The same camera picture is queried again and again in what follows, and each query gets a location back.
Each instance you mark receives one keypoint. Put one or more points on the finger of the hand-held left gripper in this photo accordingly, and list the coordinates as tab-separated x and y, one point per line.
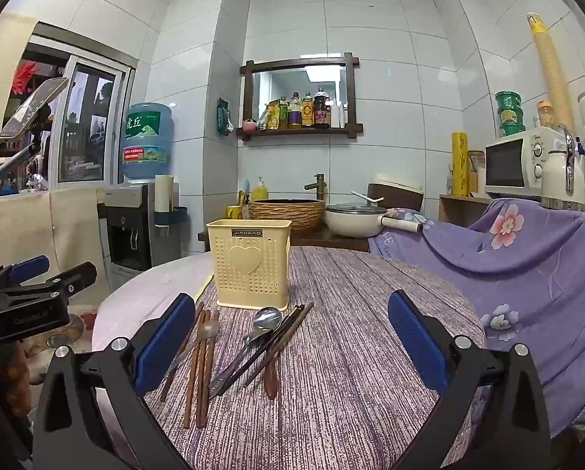
28	267
74	274

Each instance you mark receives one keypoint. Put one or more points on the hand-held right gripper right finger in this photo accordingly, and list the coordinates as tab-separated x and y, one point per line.
417	347

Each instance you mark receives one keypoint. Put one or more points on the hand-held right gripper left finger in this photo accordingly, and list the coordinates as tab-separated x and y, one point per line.
163	347

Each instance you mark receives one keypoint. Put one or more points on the yellow plastic utensil holder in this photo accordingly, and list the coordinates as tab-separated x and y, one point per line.
248	264

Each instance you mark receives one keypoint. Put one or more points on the person's left hand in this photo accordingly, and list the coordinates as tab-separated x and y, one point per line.
8	377

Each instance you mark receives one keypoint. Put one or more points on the all-metal spoon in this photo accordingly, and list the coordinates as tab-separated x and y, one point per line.
209	329
234	367

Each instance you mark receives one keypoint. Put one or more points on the water dispenser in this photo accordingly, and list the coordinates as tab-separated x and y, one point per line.
126	235

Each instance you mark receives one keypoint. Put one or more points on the purple striped table mat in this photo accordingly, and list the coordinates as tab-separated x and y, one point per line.
351	362

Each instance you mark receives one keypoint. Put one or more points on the dark teal cup holder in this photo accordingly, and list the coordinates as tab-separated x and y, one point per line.
177	215

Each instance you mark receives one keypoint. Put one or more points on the stack of paper cups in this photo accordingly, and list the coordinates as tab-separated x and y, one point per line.
164	196

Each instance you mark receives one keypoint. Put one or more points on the purple floral cloth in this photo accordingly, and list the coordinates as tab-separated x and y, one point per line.
527	264

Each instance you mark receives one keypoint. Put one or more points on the white pot with glass lid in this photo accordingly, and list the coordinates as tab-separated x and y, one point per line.
351	223

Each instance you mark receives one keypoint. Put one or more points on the wooden cabinet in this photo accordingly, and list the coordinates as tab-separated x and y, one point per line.
459	210

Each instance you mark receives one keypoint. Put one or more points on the sliding window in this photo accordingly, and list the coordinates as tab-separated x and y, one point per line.
84	122

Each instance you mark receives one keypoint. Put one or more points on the yellow mug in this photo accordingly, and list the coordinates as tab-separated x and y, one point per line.
234	212

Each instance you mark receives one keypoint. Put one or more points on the brown and white rice cooker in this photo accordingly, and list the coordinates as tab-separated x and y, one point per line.
400	193

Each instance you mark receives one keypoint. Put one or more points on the white ladle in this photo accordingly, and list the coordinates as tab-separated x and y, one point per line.
368	198

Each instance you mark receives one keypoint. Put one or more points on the mobile phone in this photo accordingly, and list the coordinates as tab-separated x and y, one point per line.
33	107

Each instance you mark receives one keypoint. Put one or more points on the blue water bottle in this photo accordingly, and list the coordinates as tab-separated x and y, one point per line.
145	127

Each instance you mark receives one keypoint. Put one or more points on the toothbrush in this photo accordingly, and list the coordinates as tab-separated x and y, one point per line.
244	196

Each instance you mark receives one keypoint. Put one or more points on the woven pattern sink basin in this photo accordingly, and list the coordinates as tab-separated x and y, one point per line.
287	215

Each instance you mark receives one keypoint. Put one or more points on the yellow soap dispenser bottle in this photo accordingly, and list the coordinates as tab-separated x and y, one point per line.
259	192

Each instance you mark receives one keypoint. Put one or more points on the clear storage jar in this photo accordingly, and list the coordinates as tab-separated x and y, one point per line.
476	174

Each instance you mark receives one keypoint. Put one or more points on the yellow roll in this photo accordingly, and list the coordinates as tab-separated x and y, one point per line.
460	164

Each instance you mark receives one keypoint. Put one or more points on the bronze faucet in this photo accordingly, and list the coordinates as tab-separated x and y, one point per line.
319	186

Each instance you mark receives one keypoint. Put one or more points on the white microwave oven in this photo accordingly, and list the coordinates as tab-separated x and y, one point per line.
508	161

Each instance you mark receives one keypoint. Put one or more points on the green packet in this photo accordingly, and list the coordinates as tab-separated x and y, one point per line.
224	117

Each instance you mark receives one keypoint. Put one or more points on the white electric kettle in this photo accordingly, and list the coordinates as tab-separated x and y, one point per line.
559	176

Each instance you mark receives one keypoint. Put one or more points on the pink bowl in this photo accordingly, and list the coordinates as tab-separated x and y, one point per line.
248	126

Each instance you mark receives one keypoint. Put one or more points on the white squeeze bottle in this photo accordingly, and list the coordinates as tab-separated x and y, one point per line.
340	116

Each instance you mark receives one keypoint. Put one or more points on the green tub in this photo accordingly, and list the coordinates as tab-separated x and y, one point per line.
510	112

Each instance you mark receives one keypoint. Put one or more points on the yellow refill pouch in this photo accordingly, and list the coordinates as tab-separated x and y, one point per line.
273	115

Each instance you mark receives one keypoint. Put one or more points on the dark soy sauce bottle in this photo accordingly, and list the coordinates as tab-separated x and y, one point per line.
322	110

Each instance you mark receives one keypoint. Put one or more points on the amber sauce bottle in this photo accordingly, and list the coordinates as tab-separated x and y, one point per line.
307	112

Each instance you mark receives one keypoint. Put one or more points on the green bottle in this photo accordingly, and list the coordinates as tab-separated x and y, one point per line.
283	115

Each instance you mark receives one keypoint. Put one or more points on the jar with orange lid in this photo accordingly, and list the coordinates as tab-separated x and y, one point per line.
545	116

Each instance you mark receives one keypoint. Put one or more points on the oil bottle with purple label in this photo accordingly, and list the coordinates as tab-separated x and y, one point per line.
295	112

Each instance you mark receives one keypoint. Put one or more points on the wooden framed mirror shelf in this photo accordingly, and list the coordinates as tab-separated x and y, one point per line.
297	83

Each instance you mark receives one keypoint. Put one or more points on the tall stack of yellow cups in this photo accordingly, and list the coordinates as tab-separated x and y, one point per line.
552	73

